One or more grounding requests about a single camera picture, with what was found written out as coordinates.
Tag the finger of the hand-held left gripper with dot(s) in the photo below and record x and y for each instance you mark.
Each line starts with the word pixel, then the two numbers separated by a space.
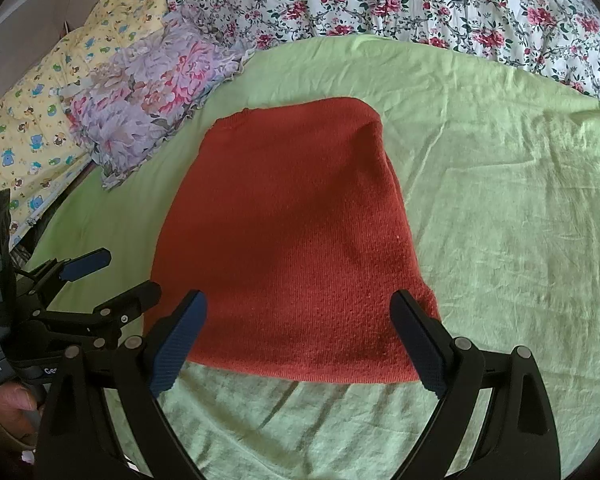
pixel 87 262
pixel 130 300

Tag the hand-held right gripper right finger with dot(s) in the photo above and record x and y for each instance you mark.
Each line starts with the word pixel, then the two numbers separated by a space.
pixel 422 345

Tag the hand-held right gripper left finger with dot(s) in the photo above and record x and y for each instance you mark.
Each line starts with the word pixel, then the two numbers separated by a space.
pixel 177 347

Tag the orange knit sweater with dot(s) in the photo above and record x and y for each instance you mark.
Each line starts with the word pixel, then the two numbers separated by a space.
pixel 290 235

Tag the person's left hand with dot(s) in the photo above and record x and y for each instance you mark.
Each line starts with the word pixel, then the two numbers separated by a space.
pixel 5 410

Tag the light green bed sheet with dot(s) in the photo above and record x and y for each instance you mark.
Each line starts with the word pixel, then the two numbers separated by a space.
pixel 505 235

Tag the yellow cartoon print pillow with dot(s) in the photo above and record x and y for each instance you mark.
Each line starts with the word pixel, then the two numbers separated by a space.
pixel 30 125

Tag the lavender floral ruffled pillow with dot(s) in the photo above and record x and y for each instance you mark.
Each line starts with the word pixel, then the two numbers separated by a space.
pixel 145 95

